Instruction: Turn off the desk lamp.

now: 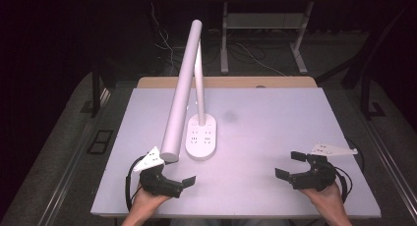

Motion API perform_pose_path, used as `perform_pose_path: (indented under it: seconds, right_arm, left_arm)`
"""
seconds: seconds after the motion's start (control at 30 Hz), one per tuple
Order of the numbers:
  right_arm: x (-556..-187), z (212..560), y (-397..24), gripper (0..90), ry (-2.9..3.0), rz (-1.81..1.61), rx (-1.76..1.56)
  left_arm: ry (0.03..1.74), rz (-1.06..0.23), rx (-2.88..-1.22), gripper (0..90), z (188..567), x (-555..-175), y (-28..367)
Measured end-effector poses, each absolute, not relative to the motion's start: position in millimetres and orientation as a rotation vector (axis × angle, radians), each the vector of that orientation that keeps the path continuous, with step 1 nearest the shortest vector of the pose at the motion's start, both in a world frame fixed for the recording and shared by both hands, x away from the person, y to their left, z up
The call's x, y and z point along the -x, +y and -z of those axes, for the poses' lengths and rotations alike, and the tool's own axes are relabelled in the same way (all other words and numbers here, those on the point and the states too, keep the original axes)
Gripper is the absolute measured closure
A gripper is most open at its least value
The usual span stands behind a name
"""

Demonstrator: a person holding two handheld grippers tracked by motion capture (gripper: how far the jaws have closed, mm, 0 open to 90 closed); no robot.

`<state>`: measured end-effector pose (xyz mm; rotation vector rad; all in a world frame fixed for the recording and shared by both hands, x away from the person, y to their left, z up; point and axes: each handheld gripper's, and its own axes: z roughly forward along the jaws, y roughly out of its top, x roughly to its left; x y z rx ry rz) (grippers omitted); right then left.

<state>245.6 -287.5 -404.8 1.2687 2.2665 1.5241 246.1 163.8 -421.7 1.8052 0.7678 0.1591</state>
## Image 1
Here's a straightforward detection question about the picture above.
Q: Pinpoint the person's left hand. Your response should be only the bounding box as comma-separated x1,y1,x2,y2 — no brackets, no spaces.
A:
130,186,172,218

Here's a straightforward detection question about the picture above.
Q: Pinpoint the white floor cable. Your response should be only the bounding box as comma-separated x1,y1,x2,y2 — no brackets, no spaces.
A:
149,2,180,77
234,41,287,78

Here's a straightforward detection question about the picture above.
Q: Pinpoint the white desk lamp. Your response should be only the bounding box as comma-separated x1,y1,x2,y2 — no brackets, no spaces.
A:
159,19,218,164

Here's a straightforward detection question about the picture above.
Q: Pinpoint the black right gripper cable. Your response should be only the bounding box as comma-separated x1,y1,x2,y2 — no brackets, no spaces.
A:
333,166,354,204

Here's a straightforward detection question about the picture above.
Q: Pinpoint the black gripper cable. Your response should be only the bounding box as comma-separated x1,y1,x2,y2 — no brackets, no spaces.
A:
124,155,146,212
333,166,354,204

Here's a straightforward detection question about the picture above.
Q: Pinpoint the black metal stand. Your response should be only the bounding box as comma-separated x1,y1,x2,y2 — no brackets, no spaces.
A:
359,70,387,121
81,63,103,119

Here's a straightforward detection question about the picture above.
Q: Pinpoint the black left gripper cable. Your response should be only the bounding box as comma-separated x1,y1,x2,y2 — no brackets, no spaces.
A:
124,155,146,212

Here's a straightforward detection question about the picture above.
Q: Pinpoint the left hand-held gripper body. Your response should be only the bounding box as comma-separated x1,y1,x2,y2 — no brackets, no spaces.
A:
132,145,185,199

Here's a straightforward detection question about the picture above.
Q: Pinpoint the grey metal frame desk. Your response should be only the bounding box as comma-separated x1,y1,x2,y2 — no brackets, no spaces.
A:
208,0,364,76

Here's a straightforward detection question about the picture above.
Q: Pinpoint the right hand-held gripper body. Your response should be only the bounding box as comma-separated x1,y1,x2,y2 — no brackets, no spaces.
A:
289,141,359,192

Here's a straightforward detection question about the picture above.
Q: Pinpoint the person's right hand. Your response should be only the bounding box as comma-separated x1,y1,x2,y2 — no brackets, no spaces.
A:
299,182,346,214

